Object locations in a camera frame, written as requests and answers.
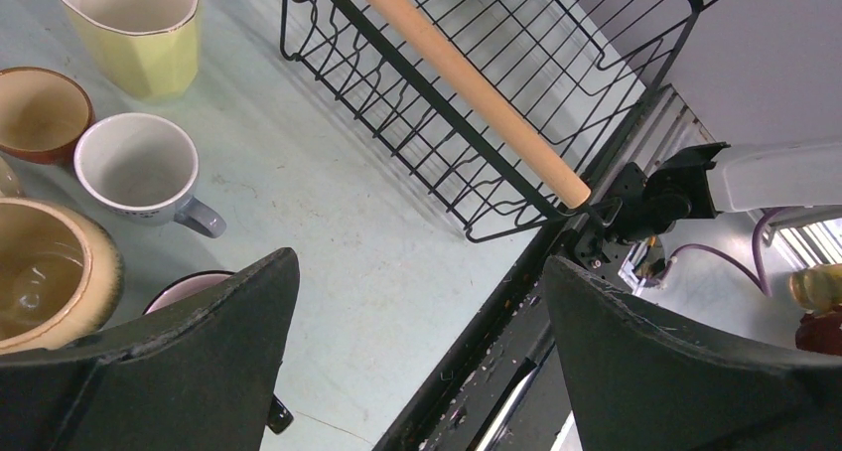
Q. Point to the black wire dish rack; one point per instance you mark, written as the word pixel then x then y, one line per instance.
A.
pixel 578 75

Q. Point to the dark red object off table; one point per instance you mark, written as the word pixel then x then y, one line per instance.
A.
pixel 820 332

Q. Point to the beige round speckled mug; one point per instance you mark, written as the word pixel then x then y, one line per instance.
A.
pixel 62 275

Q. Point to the left wooden rack handle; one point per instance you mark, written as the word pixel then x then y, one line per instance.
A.
pixel 483 98

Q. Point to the yellow green faceted mug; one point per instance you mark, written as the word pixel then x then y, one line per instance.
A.
pixel 148 48

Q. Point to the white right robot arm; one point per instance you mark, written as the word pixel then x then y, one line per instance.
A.
pixel 697 182

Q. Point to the small grey blue cup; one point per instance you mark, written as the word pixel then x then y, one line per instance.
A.
pixel 145 168

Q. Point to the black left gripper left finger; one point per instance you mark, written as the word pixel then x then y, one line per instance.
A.
pixel 196 375

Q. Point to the lilac purple mug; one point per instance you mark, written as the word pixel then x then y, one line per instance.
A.
pixel 279 417

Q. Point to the yellow bottle off table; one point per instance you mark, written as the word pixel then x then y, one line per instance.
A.
pixel 817 288

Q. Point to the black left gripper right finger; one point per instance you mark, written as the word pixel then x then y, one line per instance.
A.
pixel 641 377

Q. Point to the small red orange cup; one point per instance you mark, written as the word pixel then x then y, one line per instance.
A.
pixel 43 115

